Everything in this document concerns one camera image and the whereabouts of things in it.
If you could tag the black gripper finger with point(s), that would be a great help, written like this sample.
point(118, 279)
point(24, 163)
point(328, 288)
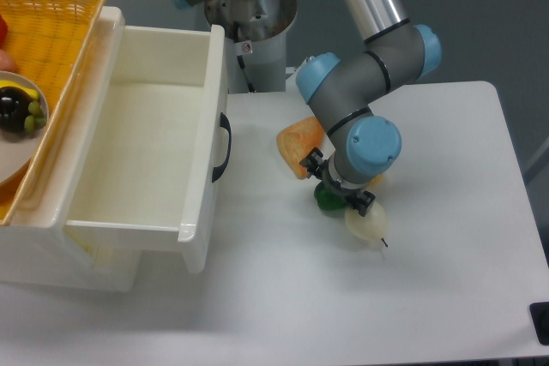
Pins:
point(361, 201)
point(313, 164)

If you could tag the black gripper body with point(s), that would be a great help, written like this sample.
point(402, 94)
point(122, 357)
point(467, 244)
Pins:
point(333, 184)

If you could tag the green bell pepper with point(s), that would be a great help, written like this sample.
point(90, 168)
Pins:
point(327, 200)

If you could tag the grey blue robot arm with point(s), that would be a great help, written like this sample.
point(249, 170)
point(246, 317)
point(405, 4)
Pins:
point(339, 93)

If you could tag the yellow bell pepper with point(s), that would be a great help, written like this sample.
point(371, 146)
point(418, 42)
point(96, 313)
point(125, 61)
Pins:
point(375, 181)

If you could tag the white pear with stem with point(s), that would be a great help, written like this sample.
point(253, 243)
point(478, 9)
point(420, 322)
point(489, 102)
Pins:
point(372, 227)

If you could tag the orange triangular bread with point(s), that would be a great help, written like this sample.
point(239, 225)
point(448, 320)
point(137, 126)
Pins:
point(296, 141)

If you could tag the white plastic drawer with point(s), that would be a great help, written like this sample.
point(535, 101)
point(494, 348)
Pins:
point(147, 180)

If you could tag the black corner object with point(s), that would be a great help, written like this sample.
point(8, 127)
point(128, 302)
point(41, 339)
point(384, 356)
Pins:
point(540, 316)

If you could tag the green grapes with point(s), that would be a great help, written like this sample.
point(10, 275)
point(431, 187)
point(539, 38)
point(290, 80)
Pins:
point(35, 118)

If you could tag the yellow fruit slice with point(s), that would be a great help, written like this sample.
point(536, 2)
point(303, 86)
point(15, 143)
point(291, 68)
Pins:
point(33, 93)

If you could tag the white drawer cabinet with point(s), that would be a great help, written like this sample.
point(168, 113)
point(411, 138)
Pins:
point(36, 247)

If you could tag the white plate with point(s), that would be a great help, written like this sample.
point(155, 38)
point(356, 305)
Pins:
point(17, 149)

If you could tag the yellow woven basket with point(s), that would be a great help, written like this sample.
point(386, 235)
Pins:
point(48, 40)

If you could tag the dark purple mangosteen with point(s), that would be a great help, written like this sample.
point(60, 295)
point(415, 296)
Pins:
point(14, 108)

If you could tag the pink peach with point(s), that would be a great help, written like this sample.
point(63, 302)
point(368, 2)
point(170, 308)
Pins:
point(7, 63)

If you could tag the red tomato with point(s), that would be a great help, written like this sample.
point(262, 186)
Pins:
point(4, 29)

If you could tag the white metal bracket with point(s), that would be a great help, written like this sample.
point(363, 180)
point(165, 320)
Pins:
point(292, 72)

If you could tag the black drawer handle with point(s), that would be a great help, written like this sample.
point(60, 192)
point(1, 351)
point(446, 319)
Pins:
point(219, 170)

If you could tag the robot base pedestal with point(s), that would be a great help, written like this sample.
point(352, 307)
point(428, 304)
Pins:
point(255, 41)

